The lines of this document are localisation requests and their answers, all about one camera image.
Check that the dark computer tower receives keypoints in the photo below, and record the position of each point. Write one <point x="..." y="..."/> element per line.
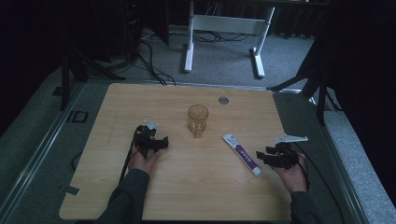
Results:
<point x="132" y="25"/>

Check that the clear glass cup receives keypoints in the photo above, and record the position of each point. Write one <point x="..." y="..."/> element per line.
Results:
<point x="197" y="120"/>

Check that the white purple toothpaste tube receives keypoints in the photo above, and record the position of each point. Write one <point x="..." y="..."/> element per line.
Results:
<point x="243" y="154"/>

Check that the black metal stand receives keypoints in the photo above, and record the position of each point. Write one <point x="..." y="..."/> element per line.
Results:
<point x="320" y="90"/>
<point x="67" y="71"/>

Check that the grey tape piece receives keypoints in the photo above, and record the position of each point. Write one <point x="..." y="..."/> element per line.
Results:
<point x="71" y="190"/>

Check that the person's left hand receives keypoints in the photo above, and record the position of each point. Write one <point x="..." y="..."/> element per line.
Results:
<point x="142" y="163"/>

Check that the grey table grommet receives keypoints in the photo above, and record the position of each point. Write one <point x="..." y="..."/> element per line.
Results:
<point x="223" y="100"/>

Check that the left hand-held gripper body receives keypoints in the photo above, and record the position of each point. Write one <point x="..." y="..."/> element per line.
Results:
<point x="145" y="140"/>

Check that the person's right hand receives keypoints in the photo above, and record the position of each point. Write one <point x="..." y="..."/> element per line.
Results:
<point x="294" y="178"/>

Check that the white desk frame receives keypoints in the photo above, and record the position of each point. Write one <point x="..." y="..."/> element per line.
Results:
<point x="227" y="24"/>

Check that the metal floor rail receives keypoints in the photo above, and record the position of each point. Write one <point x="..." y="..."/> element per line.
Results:
<point x="342" y="174"/>
<point x="37" y="146"/>

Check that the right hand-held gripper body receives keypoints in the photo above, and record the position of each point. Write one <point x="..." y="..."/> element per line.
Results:
<point x="285" y="153"/>

